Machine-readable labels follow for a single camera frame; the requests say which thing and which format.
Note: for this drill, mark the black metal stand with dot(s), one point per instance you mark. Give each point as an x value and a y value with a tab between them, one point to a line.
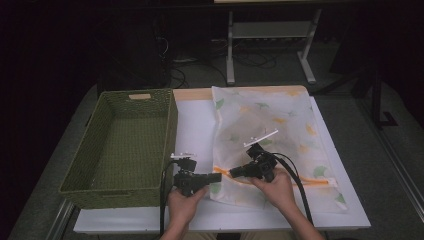
376	100

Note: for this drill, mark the white metal stand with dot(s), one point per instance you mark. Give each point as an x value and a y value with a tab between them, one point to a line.
270	29

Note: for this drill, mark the white board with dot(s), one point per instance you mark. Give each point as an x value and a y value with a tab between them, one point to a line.
193	133

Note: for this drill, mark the person's left hand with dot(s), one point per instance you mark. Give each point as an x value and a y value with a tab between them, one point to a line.
181	208

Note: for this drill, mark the aluminium rail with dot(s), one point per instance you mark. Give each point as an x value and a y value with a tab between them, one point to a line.
400	173
61	216

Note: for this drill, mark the leaf print mesh laundry bag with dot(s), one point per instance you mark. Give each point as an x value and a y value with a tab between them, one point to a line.
286	106

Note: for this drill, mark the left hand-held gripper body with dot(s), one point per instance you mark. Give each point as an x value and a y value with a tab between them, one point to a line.
190	180

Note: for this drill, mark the green woven basket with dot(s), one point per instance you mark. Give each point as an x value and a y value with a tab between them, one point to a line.
130	150

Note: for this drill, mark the white power strip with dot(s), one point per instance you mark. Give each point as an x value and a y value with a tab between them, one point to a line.
184	60

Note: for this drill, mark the person's right hand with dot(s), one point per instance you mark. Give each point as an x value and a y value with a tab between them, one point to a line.
278	193

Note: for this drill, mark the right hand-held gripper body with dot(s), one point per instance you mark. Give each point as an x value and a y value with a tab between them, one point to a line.
265	165

